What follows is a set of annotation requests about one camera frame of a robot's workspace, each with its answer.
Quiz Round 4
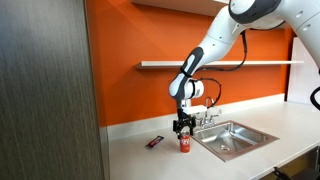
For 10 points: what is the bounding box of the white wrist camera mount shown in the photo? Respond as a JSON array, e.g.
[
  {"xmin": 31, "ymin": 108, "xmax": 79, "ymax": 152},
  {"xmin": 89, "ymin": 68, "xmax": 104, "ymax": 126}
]
[{"xmin": 185, "ymin": 104, "xmax": 208, "ymax": 116}]

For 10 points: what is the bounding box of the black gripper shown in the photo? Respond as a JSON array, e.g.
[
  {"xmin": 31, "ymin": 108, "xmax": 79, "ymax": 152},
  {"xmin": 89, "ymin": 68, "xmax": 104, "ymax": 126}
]
[{"xmin": 172, "ymin": 107, "xmax": 197, "ymax": 140}]

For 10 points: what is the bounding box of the white wall shelf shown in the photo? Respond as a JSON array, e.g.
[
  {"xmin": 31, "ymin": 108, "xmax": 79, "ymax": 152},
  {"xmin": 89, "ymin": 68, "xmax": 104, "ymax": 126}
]
[
  {"xmin": 130, "ymin": 0, "xmax": 231, "ymax": 18},
  {"xmin": 134, "ymin": 60, "xmax": 305, "ymax": 71}
]

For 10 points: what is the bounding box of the dark wood cabinet panel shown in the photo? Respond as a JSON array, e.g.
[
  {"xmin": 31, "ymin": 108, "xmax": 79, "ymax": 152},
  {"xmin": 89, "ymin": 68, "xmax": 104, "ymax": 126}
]
[{"xmin": 0, "ymin": 0, "xmax": 105, "ymax": 180}]

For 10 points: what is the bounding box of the black chair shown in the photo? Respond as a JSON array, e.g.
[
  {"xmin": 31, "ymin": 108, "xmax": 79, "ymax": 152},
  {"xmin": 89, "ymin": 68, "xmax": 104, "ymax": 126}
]
[{"xmin": 271, "ymin": 159, "xmax": 320, "ymax": 180}]

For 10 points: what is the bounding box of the red soda can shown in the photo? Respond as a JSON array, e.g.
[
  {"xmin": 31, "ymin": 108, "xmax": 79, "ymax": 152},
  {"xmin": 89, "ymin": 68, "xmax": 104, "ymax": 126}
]
[{"xmin": 179, "ymin": 131, "xmax": 192, "ymax": 154}]

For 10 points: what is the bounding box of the stainless steel sink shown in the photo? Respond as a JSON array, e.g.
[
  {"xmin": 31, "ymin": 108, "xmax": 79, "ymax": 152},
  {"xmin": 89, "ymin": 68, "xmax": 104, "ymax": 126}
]
[{"xmin": 189, "ymin": 119, "xmax": 280, "ymax": 163}]

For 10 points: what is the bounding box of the white wall panel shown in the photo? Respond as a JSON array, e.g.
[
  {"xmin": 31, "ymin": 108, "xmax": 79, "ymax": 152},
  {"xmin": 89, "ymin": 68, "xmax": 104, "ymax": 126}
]
[{"xmin": 286, "ymin": 36, "xmax": 320, "ymax": 107}]

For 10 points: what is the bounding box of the white countertop backsplash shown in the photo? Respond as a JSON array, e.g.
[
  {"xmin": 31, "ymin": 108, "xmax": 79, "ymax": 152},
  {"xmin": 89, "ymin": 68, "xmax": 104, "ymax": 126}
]
[{"xmin": 106, "ymin": 93, "xmax": 286, "ymax": 142}]

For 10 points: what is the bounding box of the dark snack bar wrapper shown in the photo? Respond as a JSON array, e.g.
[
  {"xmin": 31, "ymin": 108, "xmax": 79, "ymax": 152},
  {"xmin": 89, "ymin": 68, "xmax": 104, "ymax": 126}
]
[{"xmin": 144, "ymin": 135, "xmax": 165, "ymax": 150}]

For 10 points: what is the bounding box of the chrome faucet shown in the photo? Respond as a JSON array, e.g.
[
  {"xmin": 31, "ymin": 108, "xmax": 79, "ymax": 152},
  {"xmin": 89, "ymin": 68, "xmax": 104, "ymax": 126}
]
[{"xmin": 193, "ymin": 96, "xmax": 223, "ymax": 130}]

